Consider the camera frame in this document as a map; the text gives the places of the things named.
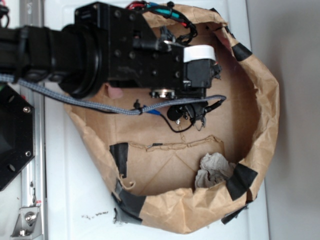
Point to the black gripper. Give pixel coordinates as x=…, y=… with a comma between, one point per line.
x=147, y=45

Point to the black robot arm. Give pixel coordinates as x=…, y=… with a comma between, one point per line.
x=65, y=65

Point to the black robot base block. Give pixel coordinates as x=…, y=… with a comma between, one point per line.
x=16, y=134

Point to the pink plush bunny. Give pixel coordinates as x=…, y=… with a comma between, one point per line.
x=114, y=92

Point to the brown paper bag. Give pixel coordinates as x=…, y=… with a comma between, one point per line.
x=150, y=170

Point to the crumpled grey paper ball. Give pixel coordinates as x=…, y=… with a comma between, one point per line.
x=214, y=169

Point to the aluminium frame rail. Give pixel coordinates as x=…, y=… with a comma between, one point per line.
x=33, y=176

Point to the metal corner bracket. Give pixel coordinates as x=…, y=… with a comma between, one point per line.
x=28, y=225

